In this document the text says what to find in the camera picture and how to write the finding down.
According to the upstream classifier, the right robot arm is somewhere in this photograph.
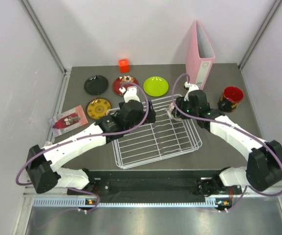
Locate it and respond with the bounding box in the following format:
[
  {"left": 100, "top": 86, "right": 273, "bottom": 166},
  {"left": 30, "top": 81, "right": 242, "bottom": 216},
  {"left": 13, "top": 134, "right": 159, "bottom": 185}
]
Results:
[{"left": 169, "top": 90, "right": 282, "bottom": 194}]

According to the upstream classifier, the red cup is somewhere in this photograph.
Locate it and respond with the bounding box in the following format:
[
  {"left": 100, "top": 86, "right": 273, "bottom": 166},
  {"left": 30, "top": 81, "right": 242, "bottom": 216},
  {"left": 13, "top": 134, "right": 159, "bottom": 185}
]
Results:
[{"left": 218, "top": 86, "right": 244, "bottom": 113}]

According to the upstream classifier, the grey slotted cable duct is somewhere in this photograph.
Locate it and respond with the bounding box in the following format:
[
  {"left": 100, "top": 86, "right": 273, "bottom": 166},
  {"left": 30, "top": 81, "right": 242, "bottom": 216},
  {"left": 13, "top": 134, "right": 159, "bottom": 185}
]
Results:
[{"left": 32, "top": 194, "right": 234, "bottom": 209}]

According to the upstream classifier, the red floral plate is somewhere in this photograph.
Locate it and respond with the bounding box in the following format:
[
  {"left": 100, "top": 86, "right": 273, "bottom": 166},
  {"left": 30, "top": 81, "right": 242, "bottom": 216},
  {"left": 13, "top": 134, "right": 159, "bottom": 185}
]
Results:
[{"left": 112, "top": 75, "right": 139, "bottom": 96}]

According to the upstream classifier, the red illustrated card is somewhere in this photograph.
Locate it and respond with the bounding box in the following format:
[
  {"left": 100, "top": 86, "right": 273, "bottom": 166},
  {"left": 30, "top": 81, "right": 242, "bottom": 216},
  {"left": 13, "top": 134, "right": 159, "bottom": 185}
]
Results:
[{"left": 49, "top": 105, "right": 88, "bottom": 138}]

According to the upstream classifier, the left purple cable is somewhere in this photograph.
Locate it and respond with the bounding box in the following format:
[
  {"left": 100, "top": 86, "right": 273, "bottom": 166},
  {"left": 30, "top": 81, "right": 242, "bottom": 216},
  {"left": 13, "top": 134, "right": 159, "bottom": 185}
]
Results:
[{"left": 15, "top": 82, "right": 149, "bottom": 187}]

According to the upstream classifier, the green plate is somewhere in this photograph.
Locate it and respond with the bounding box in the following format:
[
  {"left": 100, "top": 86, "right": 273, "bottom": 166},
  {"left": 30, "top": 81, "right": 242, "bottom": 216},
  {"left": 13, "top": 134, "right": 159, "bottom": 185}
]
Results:
[{"left": 143, "top": 76, "right": 169, "bottom": 97}]

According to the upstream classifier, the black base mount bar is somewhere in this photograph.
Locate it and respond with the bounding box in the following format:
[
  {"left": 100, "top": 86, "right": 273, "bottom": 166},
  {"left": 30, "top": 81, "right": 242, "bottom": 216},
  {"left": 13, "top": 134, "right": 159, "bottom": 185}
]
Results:
[{"left": 67, "top": 171, "right": 254, "bottom": 198}]

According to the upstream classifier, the pink ring binder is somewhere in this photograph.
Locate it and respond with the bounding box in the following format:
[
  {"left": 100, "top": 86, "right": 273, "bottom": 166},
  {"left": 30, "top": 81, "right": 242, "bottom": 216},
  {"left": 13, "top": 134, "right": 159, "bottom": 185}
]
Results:
[{"left": 185, "top": 21, "right": 215, "bottom": 90}]

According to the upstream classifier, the white wire dish rack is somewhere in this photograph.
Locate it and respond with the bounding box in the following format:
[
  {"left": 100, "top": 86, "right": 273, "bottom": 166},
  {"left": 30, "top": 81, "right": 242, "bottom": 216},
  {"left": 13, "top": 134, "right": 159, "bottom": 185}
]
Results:
[{"left": 112, "top": 96, "right": 203, "bottom": 169}]

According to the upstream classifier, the red blue patterned bowl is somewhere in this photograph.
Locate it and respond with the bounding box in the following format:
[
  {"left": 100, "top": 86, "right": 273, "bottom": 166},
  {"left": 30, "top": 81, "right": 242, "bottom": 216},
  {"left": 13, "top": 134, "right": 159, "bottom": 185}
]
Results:
[{"left": 167, "top": 102, "right": 182, "bottom": 121}]

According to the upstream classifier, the black glossy plate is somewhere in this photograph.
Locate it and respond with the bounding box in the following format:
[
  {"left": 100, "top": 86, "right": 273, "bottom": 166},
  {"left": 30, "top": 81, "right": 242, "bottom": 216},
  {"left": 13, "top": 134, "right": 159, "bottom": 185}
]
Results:
[{"left": 84, "top": 75, "right": 108, "bottom": 95}]

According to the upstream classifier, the floral patterned cloth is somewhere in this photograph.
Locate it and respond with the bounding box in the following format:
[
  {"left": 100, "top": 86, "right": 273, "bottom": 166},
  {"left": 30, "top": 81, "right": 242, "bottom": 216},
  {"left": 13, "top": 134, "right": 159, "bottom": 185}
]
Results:
[{"left": 43, "top": 141, "right": 53, "bottom": 148}]

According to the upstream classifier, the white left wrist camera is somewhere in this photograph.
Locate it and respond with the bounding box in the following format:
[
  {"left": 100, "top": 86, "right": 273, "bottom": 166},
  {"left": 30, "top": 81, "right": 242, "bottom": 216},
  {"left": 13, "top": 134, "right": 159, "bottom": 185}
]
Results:
[{"left": 119, "top": 86, "right": 140, "bottom": 103}]

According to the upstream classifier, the purple cable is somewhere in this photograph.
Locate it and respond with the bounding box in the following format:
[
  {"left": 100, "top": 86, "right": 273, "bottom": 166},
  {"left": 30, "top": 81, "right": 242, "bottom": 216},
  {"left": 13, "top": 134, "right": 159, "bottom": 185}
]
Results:
[
  {"left": 171, "top": 73, "right": 282, "bottom": 196},
  {"left": 15, "top": 82, "right": 149, "bottom": 187}
]

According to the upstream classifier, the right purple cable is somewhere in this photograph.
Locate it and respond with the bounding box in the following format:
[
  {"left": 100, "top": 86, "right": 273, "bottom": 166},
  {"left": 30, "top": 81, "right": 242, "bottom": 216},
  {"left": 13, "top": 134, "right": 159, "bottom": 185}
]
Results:
[{"left": 171, "top": 73, "right": 282, "bottom": 196}]

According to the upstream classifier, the yellow plate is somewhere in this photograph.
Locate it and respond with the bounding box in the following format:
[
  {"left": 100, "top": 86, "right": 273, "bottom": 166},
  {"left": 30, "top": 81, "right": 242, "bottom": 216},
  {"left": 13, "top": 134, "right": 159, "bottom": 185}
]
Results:
[{"left": 86, "top": 98, "right": 111, "bottom": 120}]

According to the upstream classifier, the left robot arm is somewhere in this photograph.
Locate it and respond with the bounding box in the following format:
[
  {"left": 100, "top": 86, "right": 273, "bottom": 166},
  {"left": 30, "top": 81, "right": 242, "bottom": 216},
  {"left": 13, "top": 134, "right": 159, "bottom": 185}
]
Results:
[{"left": 26, "top": 100, "right": 156, "bottom": 194}]

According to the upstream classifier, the orange cube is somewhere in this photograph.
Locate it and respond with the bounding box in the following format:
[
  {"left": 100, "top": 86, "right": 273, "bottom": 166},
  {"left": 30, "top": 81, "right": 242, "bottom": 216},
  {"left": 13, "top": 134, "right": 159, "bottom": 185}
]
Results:
[{"left": 118, "top": 59, "right": 130, "bottom": 73}]

